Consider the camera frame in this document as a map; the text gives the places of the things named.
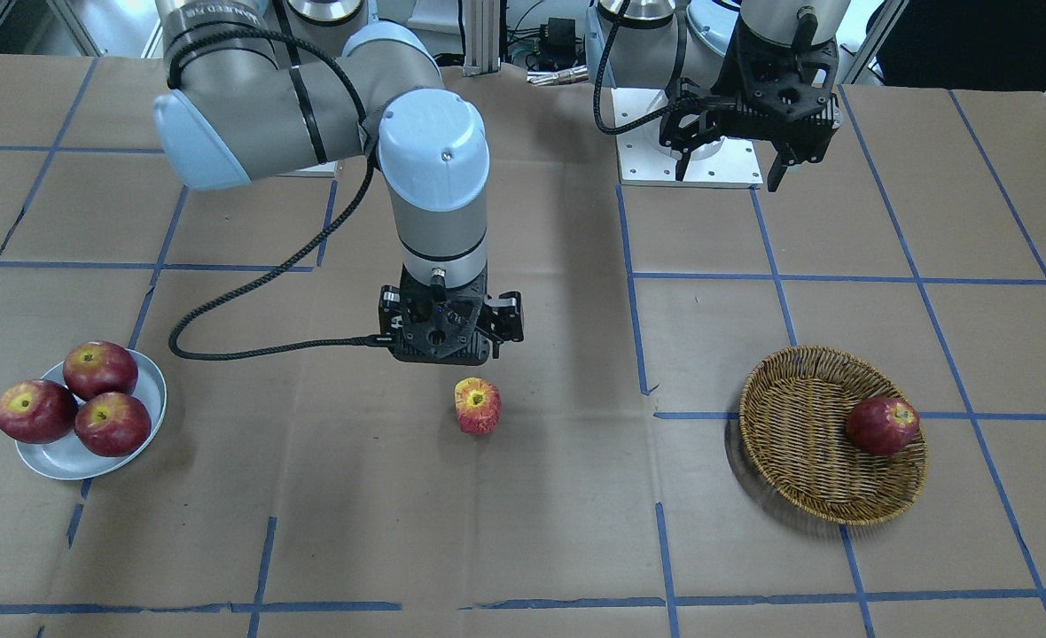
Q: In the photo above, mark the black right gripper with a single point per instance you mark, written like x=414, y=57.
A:
x=510, y=320

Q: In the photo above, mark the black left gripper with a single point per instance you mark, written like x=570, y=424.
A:
x=725, y=81

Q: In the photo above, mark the red yellow cut apple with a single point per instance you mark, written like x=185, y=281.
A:
x=477, y=405

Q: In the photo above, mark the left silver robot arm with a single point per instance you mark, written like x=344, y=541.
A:
x=635, y=49

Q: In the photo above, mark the round wicker basket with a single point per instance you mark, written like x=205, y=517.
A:
x=792, y=417

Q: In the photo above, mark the dark red apple in basket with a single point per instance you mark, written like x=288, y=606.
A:
x=882, y=426

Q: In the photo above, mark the red apple on plate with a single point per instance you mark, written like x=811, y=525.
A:
x=37, y=411
x=113, y=424
x=98, y=367

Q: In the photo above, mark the light blue plate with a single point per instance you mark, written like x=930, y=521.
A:
x=68, y=459

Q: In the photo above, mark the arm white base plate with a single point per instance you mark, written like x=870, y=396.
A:
x=723, y=164

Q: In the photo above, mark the aluminium frame post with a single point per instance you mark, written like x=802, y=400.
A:
x=482, y=27

